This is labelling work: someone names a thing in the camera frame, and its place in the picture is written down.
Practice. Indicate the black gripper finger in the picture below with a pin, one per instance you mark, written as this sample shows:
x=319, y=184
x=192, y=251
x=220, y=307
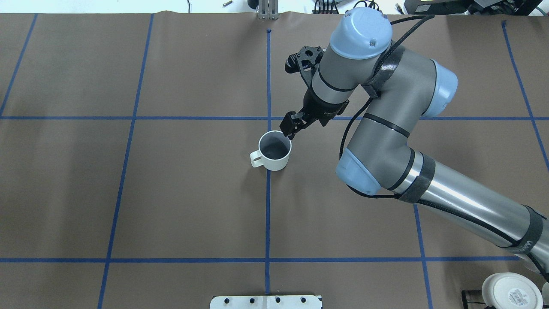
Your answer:
x=296, y=124
x=286, y=120

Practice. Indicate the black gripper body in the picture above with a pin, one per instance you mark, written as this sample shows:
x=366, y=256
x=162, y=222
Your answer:
x=318, y=110

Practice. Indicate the white mug dark interior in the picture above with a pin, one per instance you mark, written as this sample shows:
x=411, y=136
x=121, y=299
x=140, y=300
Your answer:
x=273, y=151

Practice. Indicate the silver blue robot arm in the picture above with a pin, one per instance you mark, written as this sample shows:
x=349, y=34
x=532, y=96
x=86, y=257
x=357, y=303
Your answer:
x=377, y=162

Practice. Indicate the black power strip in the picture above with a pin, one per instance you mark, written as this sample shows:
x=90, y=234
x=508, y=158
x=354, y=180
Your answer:
x=342, y=6

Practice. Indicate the black laptop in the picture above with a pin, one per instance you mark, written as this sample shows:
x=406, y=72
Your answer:
x=471, y=7

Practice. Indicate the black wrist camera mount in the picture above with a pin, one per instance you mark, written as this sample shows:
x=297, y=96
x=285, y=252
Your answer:
x=305, y=62

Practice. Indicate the aluminium frame post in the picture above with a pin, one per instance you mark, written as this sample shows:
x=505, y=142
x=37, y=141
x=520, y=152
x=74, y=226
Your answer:
x=268, y=10

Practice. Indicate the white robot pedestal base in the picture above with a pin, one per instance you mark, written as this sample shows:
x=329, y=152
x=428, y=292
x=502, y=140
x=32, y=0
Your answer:
x=267, y=302

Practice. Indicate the black wire cup rack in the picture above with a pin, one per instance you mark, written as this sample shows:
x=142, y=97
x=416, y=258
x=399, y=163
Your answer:
x=473, y=299

